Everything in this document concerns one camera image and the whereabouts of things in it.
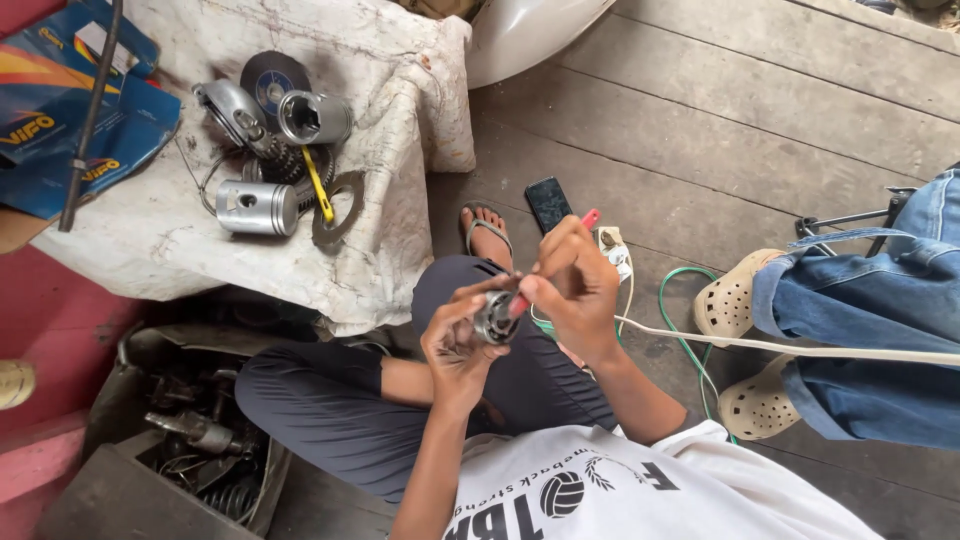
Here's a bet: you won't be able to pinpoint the person's left hand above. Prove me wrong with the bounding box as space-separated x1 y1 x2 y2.
420 274 525 418

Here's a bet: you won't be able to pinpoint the person's right hand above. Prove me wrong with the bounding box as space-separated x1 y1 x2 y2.
519 215 625 371

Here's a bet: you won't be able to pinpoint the round metal bearing part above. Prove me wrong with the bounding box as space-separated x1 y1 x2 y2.
473 290 525 347

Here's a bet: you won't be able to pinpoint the red handled screwdriver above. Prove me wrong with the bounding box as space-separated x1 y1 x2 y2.
507 208 602 321

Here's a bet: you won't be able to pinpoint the black smartphone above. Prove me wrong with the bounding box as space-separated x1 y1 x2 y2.
523 175 576 236

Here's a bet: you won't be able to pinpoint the person's bare foot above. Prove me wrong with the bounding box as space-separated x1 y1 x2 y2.
460 207 516 273

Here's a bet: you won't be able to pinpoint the grey flip-flop sandal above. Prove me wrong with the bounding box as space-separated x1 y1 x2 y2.
459 200 516 260

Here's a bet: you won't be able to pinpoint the person's dark trousers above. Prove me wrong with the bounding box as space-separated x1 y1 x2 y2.
234 254 621 505

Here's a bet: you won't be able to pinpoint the cream perforated clog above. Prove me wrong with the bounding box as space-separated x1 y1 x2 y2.
691 248 788 339
717 354 803 442

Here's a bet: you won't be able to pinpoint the person's white printed shirt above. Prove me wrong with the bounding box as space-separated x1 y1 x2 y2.
441 418 888 540

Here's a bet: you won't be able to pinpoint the silver engine piston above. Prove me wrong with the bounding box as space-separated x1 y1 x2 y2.
215 179 300 238

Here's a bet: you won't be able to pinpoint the dark gear shaft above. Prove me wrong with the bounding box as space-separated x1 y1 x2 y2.
234 109 336 213

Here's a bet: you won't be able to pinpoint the crate of engine parts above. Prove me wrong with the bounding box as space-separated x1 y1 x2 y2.
33 321 295 540

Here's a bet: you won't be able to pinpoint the shiny metal cylinder sleeve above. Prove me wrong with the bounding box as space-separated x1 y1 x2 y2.
276 90 354 147

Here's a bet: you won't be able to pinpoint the white motorcycle body panel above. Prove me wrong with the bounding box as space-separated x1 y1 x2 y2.
464 0 621 90

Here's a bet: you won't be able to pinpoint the grey grinding disc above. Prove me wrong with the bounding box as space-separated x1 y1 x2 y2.
239 50 313 125

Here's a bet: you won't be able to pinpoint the chrome engine cover part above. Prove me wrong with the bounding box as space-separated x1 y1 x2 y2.
191 78 269 149

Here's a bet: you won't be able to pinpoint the white sack covered table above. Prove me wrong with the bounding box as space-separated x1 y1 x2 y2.
30 0 478 339

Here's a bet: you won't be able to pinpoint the round yellowish lid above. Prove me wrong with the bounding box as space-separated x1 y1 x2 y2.
0 359 37 412

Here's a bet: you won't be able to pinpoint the dark metal rod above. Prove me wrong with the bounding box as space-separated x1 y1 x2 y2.
58 0 126 234

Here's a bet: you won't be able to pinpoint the blue cardboard box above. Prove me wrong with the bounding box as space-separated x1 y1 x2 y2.
0 0 182 220

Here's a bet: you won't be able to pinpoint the green cable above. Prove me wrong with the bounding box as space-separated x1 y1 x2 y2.
531 266 741 448

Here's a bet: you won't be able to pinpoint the white cable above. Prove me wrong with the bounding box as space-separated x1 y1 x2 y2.
613 251 960 369

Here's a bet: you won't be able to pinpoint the flat grey gasket ring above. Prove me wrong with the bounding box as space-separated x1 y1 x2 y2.
311 170 367 248

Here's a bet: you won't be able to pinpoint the yellow handled tool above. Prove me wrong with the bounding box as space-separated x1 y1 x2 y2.
300 144 336 225

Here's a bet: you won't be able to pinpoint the black metal stool frame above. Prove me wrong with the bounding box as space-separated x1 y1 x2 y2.
794 186 921 261

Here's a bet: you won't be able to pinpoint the thin wire ring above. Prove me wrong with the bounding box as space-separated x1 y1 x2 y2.
198 150 250 219

